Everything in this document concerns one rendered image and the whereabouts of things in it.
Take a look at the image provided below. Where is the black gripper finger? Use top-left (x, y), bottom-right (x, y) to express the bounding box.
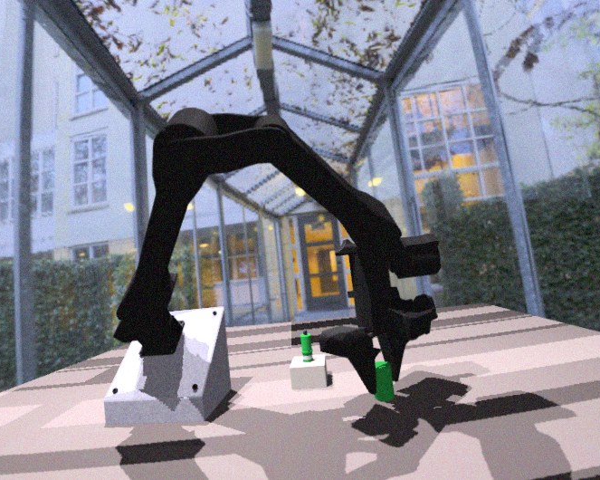
top-left (377, 333), bottom-right (409, 381)
top-left (348, 348), bottom-right (381, 395)

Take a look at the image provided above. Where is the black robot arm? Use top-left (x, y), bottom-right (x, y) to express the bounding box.
top-left (113, 107), bottom-right (441, 357)

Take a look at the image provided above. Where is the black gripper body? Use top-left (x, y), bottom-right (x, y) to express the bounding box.
top-left (319, 281), bottom-right (400, 359)

